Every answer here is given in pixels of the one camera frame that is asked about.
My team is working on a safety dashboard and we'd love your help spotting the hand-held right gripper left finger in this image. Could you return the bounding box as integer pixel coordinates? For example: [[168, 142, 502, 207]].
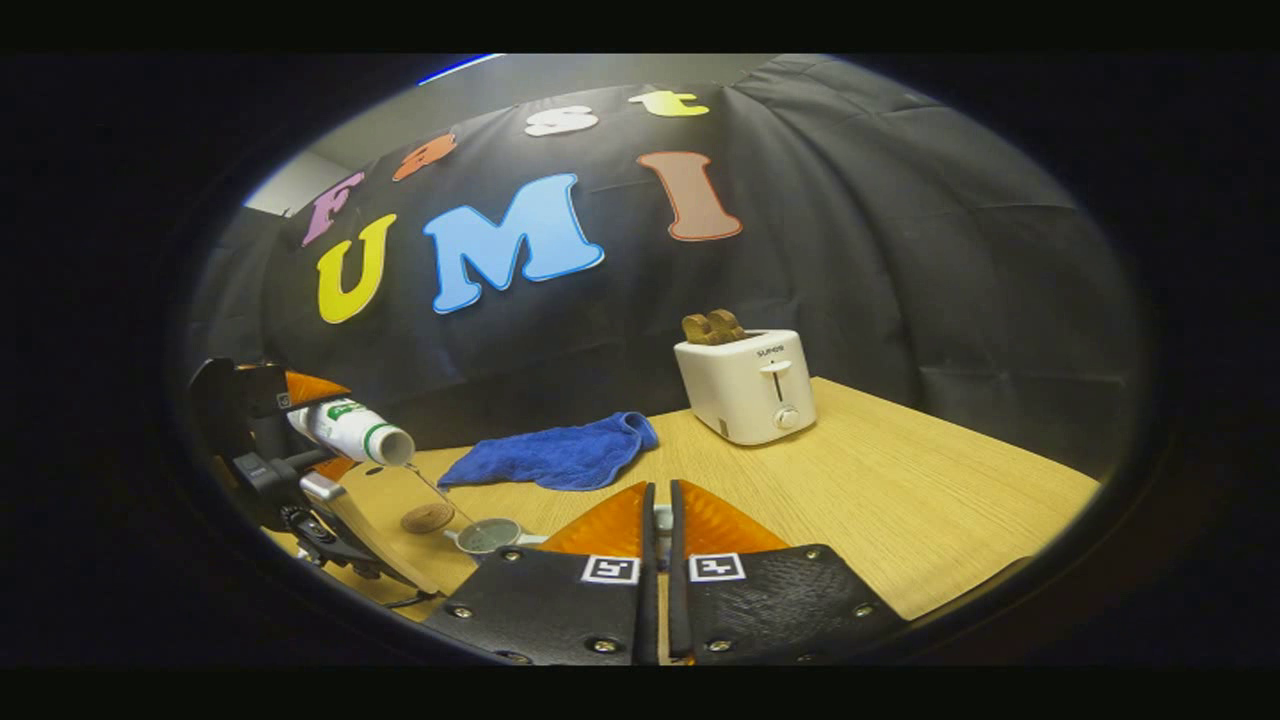
[[422, 482, 659, 666]]

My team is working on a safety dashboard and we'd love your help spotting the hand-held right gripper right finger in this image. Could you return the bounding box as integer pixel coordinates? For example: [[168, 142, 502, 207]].
[[668, 480, 909, 666]]

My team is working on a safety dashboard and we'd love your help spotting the white plastic water bottle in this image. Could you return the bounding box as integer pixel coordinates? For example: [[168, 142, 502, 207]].
[[288, 398, 416, 467]]

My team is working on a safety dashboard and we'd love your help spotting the white blue patterned teacup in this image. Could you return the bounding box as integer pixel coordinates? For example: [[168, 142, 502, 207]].
[[444, 518, 546, 563]]

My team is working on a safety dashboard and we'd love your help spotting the blue towel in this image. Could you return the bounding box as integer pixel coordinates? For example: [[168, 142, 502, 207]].
[[437, 411, 660, 492]]

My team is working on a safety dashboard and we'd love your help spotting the white toaster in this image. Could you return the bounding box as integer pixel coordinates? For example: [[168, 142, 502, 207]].
[[673, 329, 818, 447]]

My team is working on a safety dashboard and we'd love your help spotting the black backdrop cloth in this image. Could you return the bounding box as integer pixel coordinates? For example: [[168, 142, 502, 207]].
[[185, 55, 1146, 481]]

